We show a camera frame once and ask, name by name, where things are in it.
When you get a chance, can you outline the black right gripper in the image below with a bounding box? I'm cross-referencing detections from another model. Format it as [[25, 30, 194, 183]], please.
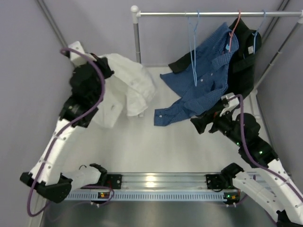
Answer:
[[190, 106, 244, 148]]

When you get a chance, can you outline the white shirt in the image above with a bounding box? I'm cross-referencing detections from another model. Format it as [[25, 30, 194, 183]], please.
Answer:
[[92, 53, 156, 129]]

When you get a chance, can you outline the light blue hanger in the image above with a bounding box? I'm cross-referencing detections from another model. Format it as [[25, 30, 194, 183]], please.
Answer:
[[187, 10, 200, 87]]

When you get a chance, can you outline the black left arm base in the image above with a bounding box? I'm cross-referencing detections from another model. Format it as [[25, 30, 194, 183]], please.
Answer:
[[82, 163, 123, 189]]

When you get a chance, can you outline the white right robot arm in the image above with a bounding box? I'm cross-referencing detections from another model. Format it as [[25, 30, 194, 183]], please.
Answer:
[[191, 111, 303, 227]]

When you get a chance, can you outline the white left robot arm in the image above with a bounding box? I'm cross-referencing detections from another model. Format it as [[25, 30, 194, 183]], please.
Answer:
[[20, 54, 114, 203]]

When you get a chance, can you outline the blue plaid shirt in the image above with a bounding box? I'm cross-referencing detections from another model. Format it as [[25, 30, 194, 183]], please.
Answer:
[[154, 23, 239, 126]]

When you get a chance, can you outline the black striped shirt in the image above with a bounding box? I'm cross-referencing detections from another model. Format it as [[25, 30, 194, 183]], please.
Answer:
[[168, 17, 262, 100]]

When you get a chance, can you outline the pink hanger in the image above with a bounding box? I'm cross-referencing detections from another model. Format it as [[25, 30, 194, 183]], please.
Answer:
[[228, 10, 241, 52]]

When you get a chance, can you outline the blue hanger right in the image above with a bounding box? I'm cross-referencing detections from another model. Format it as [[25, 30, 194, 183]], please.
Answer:
[[253, 10, 267, 54]]

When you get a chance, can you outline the silver clothes rack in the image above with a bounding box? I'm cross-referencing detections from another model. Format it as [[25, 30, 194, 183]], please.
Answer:
[[131, 5, 303, 90]]

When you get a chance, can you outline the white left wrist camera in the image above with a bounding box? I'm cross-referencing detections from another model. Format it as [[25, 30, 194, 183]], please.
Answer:
[[67, 41, 87, 68]]

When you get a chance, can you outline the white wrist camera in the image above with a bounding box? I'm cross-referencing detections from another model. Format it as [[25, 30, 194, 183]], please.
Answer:
[[220, 93, 240, 117], [67, 41, 87, 68]]

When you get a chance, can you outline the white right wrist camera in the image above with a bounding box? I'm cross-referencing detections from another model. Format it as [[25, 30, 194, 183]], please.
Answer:
[[220, 93, 240, 117]]

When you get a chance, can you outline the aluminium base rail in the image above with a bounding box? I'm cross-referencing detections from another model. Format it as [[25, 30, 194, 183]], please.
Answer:
[[116, 173, 217, 191]]

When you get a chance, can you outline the grey slotted cable duct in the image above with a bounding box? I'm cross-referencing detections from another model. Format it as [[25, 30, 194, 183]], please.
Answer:
[[66, 191, 239, 202]]

